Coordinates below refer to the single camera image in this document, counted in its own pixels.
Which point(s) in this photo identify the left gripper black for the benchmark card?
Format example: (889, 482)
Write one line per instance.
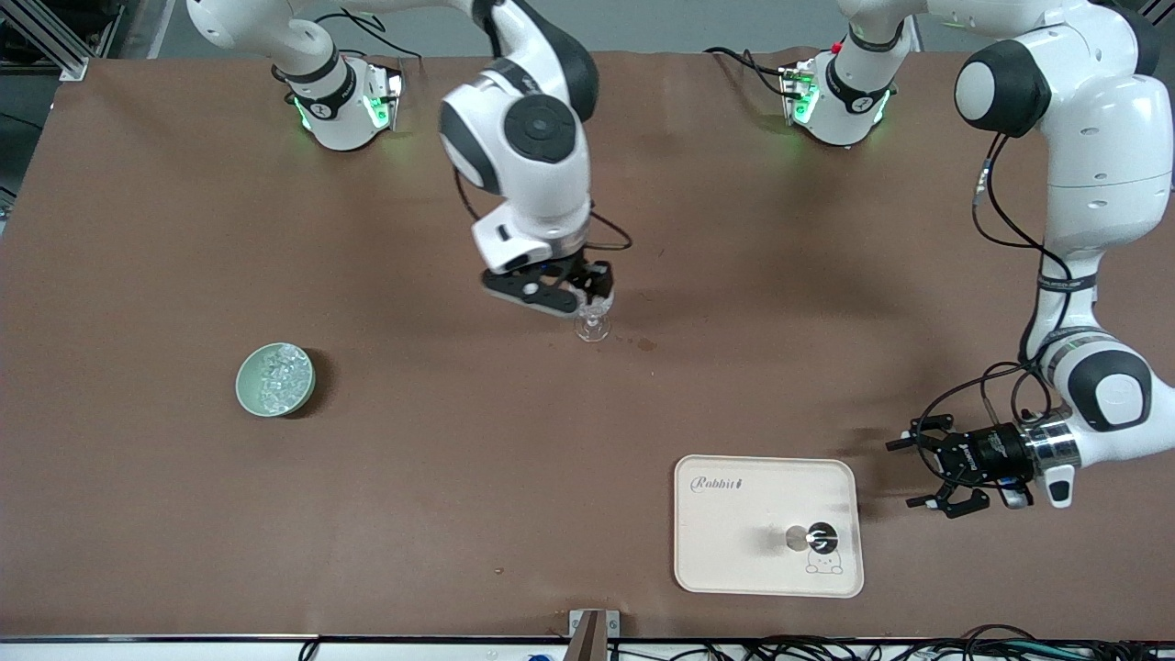
(984, 451)

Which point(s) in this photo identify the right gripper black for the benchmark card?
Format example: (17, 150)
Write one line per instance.
(585, 274)

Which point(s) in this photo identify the silver metal jigger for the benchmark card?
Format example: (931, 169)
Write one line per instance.
(822, 535)

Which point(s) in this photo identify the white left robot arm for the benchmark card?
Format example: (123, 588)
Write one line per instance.
(1102, 165)

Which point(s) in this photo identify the clear stemmed wine glass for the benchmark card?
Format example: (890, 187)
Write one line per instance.
(592, 329)

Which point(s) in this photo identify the heap of clear ice cubes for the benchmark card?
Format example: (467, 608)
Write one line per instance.
(283, 376)

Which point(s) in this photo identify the cream rabbit print tray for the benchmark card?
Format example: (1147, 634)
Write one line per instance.
(734, 523)

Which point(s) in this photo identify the brown table mat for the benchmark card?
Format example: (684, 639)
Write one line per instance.
(367, 505)

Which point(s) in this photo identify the pale green round bowl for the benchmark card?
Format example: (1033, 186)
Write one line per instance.
(246, 397)

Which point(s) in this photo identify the grey metal camera bracket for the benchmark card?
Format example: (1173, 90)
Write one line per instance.
(594, 633)

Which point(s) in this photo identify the aluminium frame profile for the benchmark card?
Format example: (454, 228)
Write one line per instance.
(55, 41)

